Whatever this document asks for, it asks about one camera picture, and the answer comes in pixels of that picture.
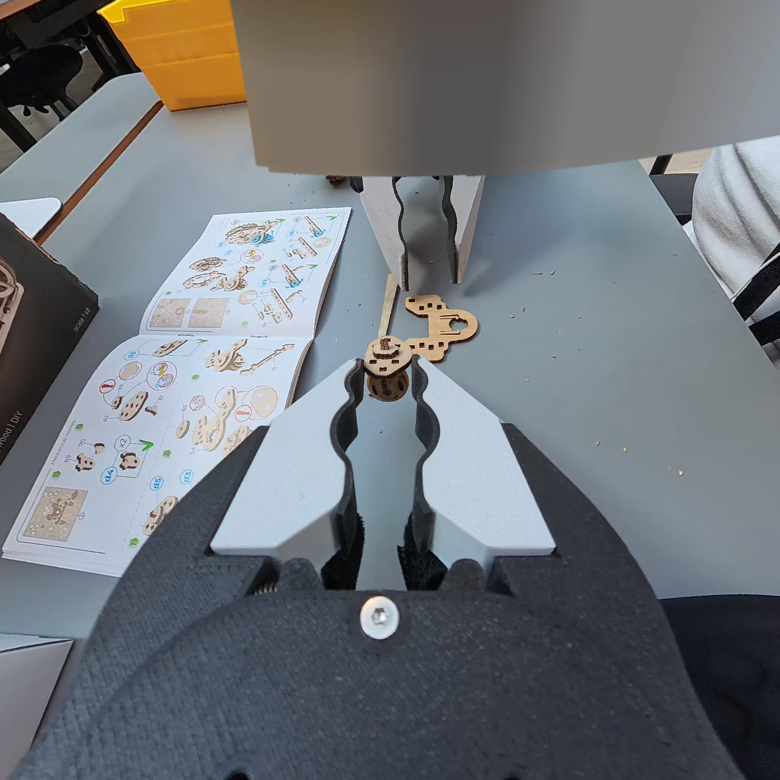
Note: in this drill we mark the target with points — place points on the open instruction booklet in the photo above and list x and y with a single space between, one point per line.
183 390

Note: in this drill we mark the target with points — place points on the white panel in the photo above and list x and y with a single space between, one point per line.
27 216

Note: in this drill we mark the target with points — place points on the black office chair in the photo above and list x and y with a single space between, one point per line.
36 73

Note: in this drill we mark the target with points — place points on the wooden drum-shaped model assembly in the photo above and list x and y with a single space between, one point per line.
387 362

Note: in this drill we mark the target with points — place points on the yellow plastic crate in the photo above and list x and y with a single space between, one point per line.
183 55

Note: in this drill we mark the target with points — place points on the white striped garment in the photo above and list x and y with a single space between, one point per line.
737 219

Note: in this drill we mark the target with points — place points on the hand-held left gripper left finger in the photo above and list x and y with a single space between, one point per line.
286 481

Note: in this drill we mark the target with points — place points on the grey box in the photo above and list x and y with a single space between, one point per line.
30 701

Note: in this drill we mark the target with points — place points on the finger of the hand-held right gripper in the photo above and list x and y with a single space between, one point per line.
381 213
468 213

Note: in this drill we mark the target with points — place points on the thin wooden stick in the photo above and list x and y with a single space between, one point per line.
387 304

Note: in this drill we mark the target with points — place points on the wooden model part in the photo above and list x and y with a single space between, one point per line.
436 338

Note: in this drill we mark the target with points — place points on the dark cloth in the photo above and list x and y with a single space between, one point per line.
731 682

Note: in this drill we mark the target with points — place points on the black model kit box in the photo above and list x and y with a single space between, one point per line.
36 317

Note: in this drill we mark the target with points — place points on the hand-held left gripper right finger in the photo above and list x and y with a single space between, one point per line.
481 481

